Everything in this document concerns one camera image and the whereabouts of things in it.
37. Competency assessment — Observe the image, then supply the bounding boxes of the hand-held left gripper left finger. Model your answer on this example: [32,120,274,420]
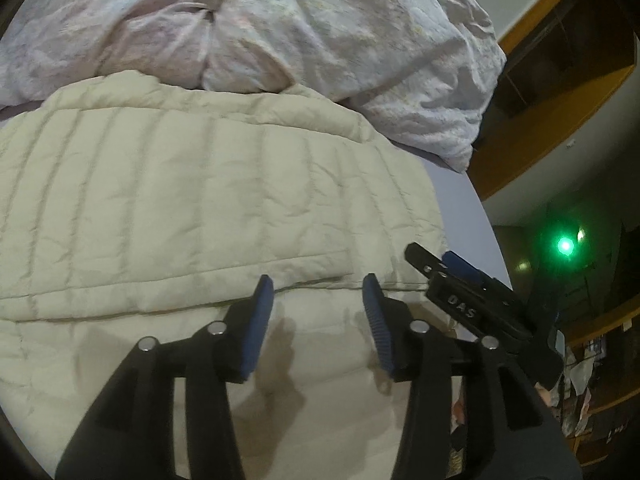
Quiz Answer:
[55,275,274,480]

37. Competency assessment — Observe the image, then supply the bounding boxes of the wooden wardrobe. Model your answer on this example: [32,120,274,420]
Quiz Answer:
[465,0,640,201]

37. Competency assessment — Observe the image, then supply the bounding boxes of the beige puffer jacket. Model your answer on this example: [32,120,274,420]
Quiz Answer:
[0,69,453,480]

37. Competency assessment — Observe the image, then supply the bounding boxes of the white plastic bags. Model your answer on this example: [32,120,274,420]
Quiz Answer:
[550,332,632,441]

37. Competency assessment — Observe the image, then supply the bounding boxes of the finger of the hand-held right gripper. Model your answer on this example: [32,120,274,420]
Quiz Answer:
[404,241,445,282]
[441,250,494,289]

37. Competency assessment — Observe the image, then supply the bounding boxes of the pale floral duvet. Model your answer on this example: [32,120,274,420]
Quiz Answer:
[0,0,508,173]

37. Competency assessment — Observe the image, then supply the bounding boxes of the wooden low shelf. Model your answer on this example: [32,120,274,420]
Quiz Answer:
[565,307,640,467]

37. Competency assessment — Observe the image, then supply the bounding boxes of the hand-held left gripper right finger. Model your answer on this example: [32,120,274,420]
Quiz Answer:
[362,273,584,480]

